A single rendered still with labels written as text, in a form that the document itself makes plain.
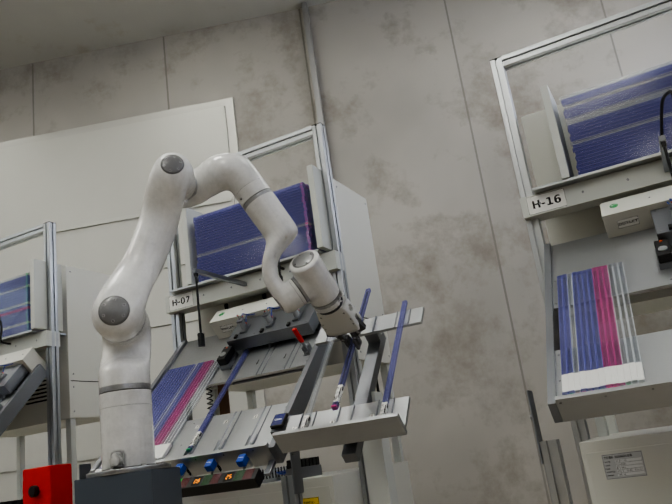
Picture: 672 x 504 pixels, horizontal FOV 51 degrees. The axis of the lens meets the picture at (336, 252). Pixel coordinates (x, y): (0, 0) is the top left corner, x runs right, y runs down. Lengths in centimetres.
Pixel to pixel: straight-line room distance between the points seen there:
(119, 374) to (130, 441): 15
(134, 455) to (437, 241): 392
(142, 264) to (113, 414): 36
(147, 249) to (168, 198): 14
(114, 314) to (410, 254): 381
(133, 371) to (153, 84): 476
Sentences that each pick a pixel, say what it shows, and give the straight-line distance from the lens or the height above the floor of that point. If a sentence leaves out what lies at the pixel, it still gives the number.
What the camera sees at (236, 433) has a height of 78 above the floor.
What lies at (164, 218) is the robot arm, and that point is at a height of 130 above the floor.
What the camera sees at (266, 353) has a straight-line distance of 248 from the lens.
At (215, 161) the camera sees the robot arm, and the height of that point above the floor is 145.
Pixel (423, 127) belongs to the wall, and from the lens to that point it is 566.
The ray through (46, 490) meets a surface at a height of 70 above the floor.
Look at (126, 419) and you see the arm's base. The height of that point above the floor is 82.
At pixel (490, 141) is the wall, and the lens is 562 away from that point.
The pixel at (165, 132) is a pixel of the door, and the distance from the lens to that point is 603.
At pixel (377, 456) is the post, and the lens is 197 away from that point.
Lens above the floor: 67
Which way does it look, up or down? 16 degrees up
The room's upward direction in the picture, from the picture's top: 8 degrees counter-clockwise
